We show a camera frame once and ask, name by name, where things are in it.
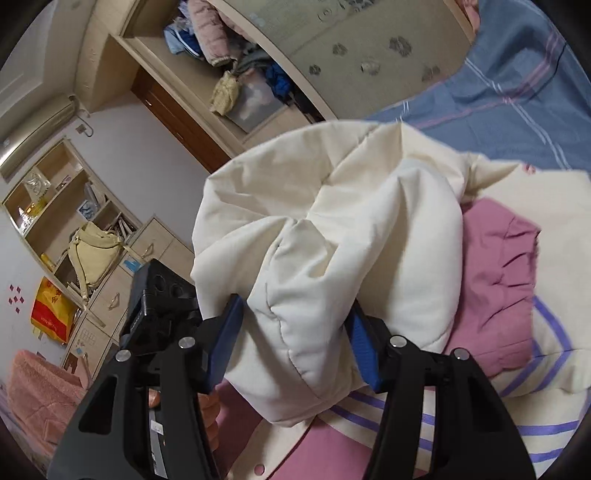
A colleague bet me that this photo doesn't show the person's left hand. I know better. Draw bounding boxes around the person's left hand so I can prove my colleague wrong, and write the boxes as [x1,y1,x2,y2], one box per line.
[198,391,223,455]

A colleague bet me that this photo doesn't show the dark blue cloth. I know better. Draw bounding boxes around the dark blue cloth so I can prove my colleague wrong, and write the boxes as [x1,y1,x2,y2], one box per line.
[265,61,293,101]

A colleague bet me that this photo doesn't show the pale yellow shoulder bag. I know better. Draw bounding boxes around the pale yellow shoulder bag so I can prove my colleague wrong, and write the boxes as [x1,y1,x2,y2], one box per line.
[67,223,126,302]

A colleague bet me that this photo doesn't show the beige shelf cabinet with drawers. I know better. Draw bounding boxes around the beige shelf cabinet with drawers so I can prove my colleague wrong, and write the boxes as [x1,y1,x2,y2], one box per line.
[2,138,197,370]

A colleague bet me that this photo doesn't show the pink fleece blanket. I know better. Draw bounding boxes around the pink fleece blanket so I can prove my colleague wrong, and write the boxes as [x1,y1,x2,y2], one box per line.
[6,350,94,464]

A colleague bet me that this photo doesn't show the dark brown wooden door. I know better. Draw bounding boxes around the dark brown wooden door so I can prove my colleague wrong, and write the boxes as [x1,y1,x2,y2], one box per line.
[131,73,232,172]

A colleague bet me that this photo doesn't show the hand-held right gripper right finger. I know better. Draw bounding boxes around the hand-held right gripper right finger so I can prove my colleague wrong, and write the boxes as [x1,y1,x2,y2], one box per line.
[344,299,537,480]

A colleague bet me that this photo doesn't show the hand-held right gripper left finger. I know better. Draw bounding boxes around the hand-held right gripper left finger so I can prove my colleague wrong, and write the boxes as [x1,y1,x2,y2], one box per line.
[47,294,245,480]

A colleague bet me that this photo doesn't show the pink wall stickers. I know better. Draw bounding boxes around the pink wall stickers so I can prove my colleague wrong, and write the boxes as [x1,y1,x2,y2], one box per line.
[8,285,27,315]

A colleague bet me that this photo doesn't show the pale yellow cloth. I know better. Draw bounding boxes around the pale yellow cloth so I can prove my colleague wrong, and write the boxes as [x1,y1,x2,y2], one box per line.
[209,71,242,117]

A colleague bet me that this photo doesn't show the beige wooden wardrobe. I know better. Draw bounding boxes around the beige wooden wardrobe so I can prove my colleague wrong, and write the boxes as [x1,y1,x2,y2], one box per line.
[74,0,334,158]

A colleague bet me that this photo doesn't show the red and yellow shopping bag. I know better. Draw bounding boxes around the red and yellow shopping bag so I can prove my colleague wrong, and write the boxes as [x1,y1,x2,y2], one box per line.
[30,276,78,345]

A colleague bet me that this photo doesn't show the light blue folded clothes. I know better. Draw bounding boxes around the light blue folded clothes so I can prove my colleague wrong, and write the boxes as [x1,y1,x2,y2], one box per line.
[163,18,205,62]

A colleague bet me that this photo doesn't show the clear plastic storage box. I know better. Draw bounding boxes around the clear plastic storage box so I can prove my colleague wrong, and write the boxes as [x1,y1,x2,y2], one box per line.
[225,73,297,136]

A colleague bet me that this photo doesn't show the blue plaid bedsheet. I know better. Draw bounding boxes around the blue plaid bedsheet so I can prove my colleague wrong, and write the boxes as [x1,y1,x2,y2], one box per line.
[365,0,591,172]

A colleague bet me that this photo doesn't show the grey paw print blanket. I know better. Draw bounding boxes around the grey paw print blanket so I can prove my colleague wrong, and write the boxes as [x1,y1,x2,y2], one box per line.
[222,0,477,126]

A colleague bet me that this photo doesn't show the white air conditioner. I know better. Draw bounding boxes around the white air conditioner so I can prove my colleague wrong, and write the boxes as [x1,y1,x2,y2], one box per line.
[0,94,78,182]

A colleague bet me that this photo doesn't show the pink puffer coat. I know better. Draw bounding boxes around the pink puffer coat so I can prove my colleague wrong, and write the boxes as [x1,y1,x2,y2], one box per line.
[186,0,247,66]

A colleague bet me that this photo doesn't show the pink and cream striped jacket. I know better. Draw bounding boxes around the pink and cream striped jacket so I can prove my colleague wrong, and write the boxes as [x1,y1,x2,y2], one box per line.
[213,152,591,480]

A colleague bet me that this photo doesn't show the white puffer jacket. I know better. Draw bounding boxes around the white puffer jacket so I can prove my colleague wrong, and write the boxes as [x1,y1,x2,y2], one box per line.
[190,121,481,425]

